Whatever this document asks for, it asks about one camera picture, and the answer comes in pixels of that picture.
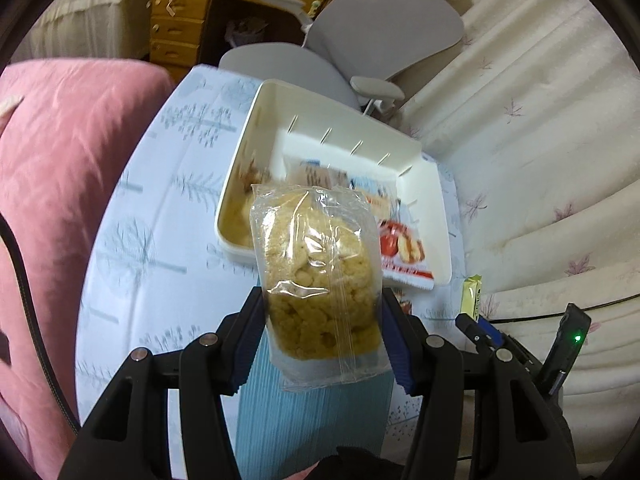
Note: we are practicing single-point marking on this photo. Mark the wooden drawer desk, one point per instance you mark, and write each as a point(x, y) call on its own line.
point(175, 25)

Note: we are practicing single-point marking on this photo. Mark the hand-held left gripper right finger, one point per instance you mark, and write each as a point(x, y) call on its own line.
point(400, 350)

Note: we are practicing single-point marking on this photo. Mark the clear packet of brown snack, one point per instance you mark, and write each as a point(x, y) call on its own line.
point(252, 172)

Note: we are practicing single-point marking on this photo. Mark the white floral bedsheet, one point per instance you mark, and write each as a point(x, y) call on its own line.
point(540, 160)

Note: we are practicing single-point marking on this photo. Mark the teal ribbed placemat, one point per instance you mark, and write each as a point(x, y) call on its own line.
point(310, 425)

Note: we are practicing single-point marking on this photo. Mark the pink cushion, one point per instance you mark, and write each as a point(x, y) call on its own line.
point(60, 185)

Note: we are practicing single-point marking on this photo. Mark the white cloth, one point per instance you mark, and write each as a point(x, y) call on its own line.
point(85, 15)

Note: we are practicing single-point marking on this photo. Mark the blue white snack packet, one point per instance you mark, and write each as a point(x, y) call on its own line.
point(375, 185)

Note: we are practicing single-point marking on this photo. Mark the yellow green snack bar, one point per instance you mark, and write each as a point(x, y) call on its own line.
point(471, 295)

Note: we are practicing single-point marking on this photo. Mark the red date snack packet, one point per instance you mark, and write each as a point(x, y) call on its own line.
point(400, 245)

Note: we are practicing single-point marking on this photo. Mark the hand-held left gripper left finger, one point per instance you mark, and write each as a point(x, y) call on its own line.
point(250, 345)

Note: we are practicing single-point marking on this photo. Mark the white plastic tray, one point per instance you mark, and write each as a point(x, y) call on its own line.
point(320, 110)

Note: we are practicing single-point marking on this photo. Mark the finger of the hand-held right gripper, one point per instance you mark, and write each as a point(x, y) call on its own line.
point(487, 334)
point(515, 350)

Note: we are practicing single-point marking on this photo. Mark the crumpled plastic bag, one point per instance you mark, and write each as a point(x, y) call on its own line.
point(245, 30)

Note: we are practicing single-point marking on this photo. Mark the clear packet of rice crisps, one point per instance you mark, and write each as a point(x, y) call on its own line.
point(315, 270)

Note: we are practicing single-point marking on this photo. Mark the grey office chair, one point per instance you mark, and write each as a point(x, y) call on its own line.
point(380, 35)

